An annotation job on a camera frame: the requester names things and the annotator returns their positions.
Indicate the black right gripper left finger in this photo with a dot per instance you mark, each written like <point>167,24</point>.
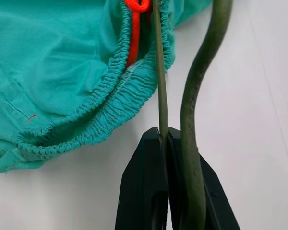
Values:
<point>141,187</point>

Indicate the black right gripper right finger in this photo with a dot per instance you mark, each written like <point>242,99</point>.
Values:
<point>218,203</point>

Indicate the green shorts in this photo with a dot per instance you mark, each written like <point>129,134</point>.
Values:
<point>50,60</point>

